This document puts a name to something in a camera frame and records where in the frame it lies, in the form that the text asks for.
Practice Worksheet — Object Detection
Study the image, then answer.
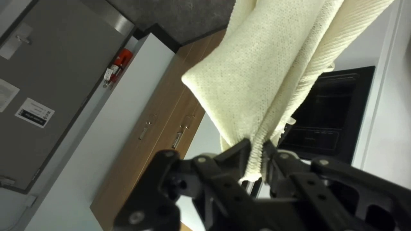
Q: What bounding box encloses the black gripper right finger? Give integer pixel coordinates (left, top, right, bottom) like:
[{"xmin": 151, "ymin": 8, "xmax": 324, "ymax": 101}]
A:
[{"xmin": 261, "ymin": 140, "xmax": 411, "ymax": 231}]

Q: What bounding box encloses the metal cabinet handle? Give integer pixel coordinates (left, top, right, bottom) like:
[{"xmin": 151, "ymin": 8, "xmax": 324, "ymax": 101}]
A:
[
  {"xmin": 171, "ymin": 124, "xmax": 191, "ymax": 151},
  {"xmin": 138, "ymin": 120, "xmax": 153, "ymax": 142}
]

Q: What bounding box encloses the wooden cabinet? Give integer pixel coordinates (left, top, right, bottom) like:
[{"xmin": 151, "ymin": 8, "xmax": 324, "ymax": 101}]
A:
[{"xmin": 90, "ymin": 29, "xmax": 229, "ymax": 231}]

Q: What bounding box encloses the grey door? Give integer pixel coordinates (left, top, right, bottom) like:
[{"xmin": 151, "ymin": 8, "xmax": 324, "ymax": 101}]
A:
[{"xmin": 0, "ymin": 0, "xmax": 137, "ymax": 194}]

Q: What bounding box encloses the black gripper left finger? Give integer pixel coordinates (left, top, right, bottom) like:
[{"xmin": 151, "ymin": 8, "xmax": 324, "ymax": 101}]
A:
[{"xmin": 114, "ymin": 138, "xmax": 259, "ymax": 231}]

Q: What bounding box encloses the red fire extinguisher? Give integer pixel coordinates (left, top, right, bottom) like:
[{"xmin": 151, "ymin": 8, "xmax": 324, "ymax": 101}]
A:
[{"xmin": 103, "ymin": 48, "xmax": 134, "ymax": 89}]

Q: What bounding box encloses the white paper notice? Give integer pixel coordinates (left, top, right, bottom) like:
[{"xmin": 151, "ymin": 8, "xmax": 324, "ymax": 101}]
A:
[{"xmin": 0, "ymin": 77, "xmax": 21, "ymax": 113}]

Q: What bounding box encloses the white black door sign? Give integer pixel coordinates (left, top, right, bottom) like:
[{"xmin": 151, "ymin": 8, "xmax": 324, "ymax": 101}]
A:
[{"xmin": 15, "ymin": 97, "xmax": 57, "ymax": 129}]

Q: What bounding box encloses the black built-in appliance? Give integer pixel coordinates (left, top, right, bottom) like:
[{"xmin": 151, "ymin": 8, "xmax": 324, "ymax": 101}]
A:
[{"xmin": 278, "ymin": 65, "xmax": 378, "ymax": 166}]

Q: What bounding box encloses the pale yellow blanket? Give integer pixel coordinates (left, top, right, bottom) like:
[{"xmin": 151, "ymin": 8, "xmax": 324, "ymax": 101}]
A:
[{"xmin": 180, "ymin": 0, "xmax": 396, "ymax": 184}]

